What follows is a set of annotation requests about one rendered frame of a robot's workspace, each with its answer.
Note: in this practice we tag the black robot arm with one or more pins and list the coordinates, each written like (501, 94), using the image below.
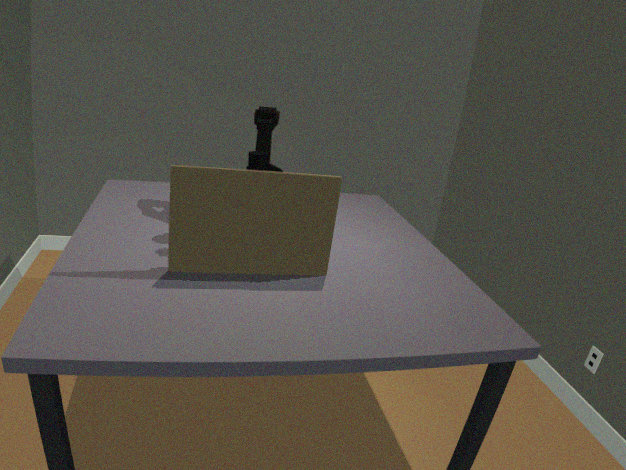
(266, 119)

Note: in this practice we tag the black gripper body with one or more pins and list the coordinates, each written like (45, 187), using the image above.
(269, 167)

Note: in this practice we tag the brown flat rectangular board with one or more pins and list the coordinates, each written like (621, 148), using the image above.
(233, 221)

